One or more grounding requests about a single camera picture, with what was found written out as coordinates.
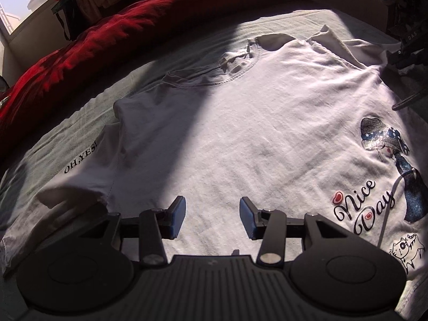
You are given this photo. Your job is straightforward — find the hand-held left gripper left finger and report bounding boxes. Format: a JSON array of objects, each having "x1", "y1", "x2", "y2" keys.
[{"x1": 78, "y1": 195, "x2": 187, "y2": 267}]

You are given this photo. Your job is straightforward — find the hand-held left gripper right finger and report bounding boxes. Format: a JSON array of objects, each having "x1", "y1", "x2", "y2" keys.
[{"x1": 240, "y1": 197, "x2": 350, "y2": 265}]

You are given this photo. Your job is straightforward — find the white printed t-shirt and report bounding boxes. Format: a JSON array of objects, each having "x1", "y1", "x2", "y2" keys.
[{"x1": 0, "y1": 24, "x2": 428, "y2": 321}]

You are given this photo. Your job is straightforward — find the dark side table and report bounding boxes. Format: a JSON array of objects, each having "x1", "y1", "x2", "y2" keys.
[{"x1": 50, "y1": 0, "x2": 101, "y2": 41}]

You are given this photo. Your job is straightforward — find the window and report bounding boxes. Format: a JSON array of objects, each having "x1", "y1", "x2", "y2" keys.
[{"x1": 0, "y1": 0, "x2": 67, "y2": 41}]

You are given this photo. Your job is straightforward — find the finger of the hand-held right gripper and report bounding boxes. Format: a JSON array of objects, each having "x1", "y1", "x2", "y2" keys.
[
  {"x1": 387, "y1": 28, "x2": 428, "y2": 71},
  {"x1": 392, "y1": 89, "x2": 428, "y2": 112}
]

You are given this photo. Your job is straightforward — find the red duvet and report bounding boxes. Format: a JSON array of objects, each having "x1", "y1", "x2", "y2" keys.
[{"x1": 0, "y1": 0, "x2": 325, "y2": 161}]

